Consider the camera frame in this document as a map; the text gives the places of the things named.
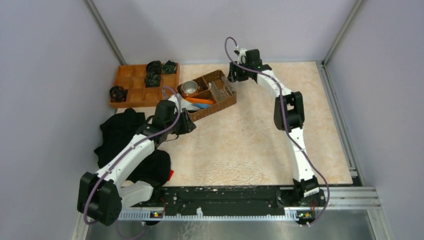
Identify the brown wicker divided basket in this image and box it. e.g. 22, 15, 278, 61
188, 69, 237, 122

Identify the clear textured plastic tray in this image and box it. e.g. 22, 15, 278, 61
194, 161, 263, 186

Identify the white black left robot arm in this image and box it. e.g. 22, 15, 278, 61
77, 95, 196, 226

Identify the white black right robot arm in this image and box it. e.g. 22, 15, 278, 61
228, 46, 330, 207

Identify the orange toothbrush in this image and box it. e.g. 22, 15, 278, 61
185, 97, 215, 105

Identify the orange wooden compartment tray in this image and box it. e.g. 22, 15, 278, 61
109, 63, 180, 109

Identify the metal cup orange base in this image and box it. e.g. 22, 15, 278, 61
180, 80, 199, 98

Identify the red small object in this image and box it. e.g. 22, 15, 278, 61
168, 169, 174, 181

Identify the black patterned rolled sock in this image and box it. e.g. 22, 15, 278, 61
144, 73, 161, 88

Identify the black green rolled sock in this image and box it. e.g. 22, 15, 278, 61
161, 60, 178, 75

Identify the black cloth pile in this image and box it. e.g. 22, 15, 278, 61
94, 108, 172, 188

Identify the black orange rolled sock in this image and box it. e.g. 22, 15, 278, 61
109, 85, 128, 103

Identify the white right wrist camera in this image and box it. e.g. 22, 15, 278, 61
234, 46, 247, 65

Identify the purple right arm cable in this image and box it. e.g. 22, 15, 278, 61
224, 36, 331, 228

